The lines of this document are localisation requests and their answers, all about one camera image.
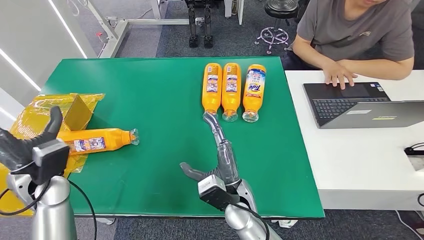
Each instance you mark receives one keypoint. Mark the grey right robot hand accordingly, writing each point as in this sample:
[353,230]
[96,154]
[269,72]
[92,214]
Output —
[227,162]

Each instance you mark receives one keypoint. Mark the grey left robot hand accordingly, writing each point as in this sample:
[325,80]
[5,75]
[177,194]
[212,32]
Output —
[20,152]

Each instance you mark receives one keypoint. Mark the orange detergent bottle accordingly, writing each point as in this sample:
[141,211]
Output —
[112,139]
[231,92]
[212,92]

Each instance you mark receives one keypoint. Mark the person's right forearm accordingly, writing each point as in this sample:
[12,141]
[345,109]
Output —
[308,49]

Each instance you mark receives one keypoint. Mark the person's left forearm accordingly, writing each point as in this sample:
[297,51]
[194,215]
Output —
[381,68]

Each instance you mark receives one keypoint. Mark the orange bottle with Tide label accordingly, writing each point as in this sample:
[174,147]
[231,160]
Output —
[254,96]

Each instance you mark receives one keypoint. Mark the yellow taped cardboard box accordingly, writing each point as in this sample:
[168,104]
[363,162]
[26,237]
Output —
[30,112]

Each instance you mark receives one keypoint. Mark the green table mat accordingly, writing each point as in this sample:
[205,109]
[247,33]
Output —
[149,82]

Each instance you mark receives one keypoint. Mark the white desk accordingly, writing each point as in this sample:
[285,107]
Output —
[357,159]

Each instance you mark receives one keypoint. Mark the dark grey laptop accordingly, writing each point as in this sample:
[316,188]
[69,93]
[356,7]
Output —
[348,106]

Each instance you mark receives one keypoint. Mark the person's right hand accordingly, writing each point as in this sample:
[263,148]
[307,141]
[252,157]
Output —
[338,74]

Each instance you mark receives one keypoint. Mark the black humanoid robot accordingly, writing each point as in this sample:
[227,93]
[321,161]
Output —
[192,23]

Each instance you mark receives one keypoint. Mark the white table leg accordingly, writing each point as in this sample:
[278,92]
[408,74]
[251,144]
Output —
[240,10]

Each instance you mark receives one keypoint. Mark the black round stool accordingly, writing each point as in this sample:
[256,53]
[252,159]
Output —
[281,6]

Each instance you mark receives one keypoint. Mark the black power plug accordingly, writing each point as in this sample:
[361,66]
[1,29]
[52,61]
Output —
[414,151]

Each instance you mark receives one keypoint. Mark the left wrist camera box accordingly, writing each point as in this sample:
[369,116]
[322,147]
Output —
[49,162]

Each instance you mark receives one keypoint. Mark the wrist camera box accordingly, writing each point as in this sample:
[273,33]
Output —
[49,162]
[215,193]

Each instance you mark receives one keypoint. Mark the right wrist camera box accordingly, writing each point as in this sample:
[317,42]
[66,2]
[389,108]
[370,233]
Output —
[215,193]

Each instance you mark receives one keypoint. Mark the white wall light strip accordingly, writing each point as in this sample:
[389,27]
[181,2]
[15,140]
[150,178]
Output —
[68,30]

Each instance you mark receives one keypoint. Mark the white metal gantry frame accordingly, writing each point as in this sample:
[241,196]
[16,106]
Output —
[114,36]

